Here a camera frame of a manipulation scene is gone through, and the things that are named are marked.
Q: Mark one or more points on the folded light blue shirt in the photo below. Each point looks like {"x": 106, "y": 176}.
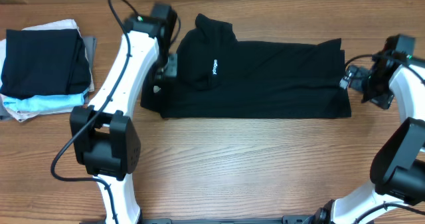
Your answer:
{"x": 49, "y": 103}

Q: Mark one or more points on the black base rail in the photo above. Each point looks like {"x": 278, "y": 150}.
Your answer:
{"x": 286, "y": 219}

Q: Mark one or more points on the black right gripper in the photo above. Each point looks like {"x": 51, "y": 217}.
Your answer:
{"x": 384, "y": 100}

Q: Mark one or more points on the folded black shirt on stack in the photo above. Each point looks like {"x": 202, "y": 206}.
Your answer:
{"x": 47, "y": 62}

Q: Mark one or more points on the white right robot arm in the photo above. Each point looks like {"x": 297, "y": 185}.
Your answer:
{"x": 396, "y": 176}

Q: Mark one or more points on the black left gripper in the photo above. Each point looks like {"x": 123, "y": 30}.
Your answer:
{"x": 171, "y": 70}

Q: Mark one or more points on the black polo shirt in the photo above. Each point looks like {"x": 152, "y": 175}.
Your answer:
{"x": 219, "y": 76}

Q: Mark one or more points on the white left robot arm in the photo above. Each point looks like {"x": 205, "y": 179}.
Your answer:
{"x": 103, "y": 135}

